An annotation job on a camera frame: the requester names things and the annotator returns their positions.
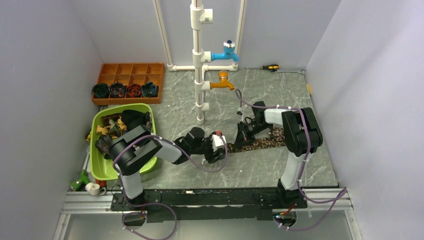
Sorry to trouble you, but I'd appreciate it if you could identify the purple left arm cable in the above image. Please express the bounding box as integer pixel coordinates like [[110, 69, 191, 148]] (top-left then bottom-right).
[[111, 132, 229, 240]]

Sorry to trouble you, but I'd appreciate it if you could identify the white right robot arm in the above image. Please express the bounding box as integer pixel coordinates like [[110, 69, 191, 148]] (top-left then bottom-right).
[[232, 101, 323, 208]]

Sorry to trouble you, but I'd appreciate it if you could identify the yellow black tool handle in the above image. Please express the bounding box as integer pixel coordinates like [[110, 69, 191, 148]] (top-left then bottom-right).
[[85, 131, 92, 142]]

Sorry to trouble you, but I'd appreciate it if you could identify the white PVC pipe assembly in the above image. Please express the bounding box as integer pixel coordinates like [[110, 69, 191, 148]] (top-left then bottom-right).
[[153, 0, 247, 125]]

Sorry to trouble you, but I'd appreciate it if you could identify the silver wrench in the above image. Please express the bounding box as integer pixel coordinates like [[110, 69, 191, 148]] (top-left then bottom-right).
[[269, 69, 306, 75]]

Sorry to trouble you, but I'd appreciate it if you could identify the yellow black screwdriver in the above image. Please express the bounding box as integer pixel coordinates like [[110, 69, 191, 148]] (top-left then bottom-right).
[[245, 64, 280, 72]]

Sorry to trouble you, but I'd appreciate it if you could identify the green plastic faucet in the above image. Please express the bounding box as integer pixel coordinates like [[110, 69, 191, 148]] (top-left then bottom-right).
[[70, 169, 91, 192]]

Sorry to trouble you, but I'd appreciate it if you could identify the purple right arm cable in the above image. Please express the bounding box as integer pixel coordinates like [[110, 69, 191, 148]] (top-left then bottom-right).
[[234, 88, 348, 232]]

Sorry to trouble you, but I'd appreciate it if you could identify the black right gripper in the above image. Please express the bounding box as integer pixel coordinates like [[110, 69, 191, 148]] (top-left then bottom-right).
[[234, 120, 272, 150]]

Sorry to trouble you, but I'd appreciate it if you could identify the blue plastic faucet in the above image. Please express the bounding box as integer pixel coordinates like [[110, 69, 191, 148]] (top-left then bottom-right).
[[210, 39, 239, 63]]

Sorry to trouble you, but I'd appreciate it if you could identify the dark green rolled tie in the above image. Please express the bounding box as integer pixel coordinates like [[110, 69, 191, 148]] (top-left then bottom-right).
[[92, 83, 110, 99]]

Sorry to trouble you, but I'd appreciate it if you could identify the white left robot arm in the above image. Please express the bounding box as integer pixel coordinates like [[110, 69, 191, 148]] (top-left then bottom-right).
[[109, 124, 229, 210]]

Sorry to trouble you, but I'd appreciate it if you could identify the aluminium frame rail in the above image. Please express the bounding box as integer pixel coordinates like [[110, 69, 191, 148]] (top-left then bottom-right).
[[61, 187, 354, 215]]

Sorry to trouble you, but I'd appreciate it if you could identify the green plastic basin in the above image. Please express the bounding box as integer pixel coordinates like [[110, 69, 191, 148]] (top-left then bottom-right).
[[89, 103, 157, 181]]

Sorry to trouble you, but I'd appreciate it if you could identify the orange plastic faucet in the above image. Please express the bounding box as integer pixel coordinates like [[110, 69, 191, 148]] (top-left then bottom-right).
[[210, 70, 235, 91]]

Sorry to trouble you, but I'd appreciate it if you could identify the pile of floral ties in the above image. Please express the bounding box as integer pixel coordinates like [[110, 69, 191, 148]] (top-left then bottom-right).
[[94, 109, 153, 160]]

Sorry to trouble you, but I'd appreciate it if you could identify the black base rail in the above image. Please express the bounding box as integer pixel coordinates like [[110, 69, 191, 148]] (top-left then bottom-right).
[[110, 186, 308, 223]]

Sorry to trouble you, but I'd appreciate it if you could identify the brown floral tie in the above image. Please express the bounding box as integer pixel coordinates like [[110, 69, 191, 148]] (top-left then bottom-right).
[[228, 127, 286, 153]]

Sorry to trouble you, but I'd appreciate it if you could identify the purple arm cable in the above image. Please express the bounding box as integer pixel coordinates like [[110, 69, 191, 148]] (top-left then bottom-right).
[[234, 88, 348, 232], [111, 132, 229, 240]]

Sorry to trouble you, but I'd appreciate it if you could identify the red black rolled tie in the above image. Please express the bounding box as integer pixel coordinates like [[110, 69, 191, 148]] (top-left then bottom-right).
[[126, 83, 143, 98]]

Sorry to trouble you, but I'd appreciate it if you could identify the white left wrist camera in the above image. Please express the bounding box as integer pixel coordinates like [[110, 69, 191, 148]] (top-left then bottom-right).
[[211, 134, 227, 151]]

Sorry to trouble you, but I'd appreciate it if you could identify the teal black rolled tie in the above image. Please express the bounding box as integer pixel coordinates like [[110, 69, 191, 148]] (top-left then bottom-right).
[[141, 81, 159, 98]]

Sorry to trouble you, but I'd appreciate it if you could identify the orange wooden compartment tray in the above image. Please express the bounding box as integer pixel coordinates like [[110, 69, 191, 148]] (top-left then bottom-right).
[[91, 62, 165, 106]]

